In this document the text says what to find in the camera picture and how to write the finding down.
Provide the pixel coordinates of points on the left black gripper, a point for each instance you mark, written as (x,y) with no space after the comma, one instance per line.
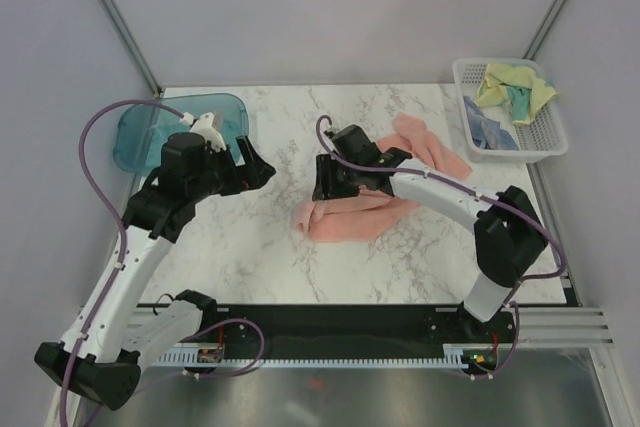
(253,175)

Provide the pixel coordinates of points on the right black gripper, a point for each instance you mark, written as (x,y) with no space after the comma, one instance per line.
(326,166)

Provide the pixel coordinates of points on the pink towel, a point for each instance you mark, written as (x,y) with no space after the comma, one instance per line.
(367,216)

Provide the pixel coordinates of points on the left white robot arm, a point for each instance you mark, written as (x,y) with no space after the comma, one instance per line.
(98,358)

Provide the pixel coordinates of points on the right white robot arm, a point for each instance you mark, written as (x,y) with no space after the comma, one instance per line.
(508,236)

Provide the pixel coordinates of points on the teal transparent plastic bin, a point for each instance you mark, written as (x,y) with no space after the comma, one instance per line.
(143,130)

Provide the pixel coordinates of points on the blue cloth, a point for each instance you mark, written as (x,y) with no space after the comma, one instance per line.
(487,133)

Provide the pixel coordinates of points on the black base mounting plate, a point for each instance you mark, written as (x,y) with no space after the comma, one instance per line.
(245,343)

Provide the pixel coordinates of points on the yellow cloth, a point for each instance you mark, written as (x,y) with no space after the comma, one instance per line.
(492,90)

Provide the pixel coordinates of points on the teal cloth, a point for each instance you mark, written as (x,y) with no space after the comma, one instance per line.
(519,99)

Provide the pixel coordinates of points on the white perforated plastic basket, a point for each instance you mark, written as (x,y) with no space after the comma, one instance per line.
(545,137)

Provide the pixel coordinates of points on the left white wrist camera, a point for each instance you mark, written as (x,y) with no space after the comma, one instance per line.
(206,125)

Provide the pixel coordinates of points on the white slotted cable duct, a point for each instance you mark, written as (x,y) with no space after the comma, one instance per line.
(187,356)

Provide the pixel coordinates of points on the right aluminium corner post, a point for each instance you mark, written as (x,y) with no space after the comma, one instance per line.
(560,2)

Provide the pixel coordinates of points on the aluminium corner post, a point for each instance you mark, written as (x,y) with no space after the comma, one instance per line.
(132,48)
(560,2)

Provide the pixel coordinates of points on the left aluminium corner post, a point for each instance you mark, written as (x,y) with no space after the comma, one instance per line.
(132,48)

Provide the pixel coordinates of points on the aluminium extrusion rail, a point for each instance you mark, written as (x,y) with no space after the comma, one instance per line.
(560,327)

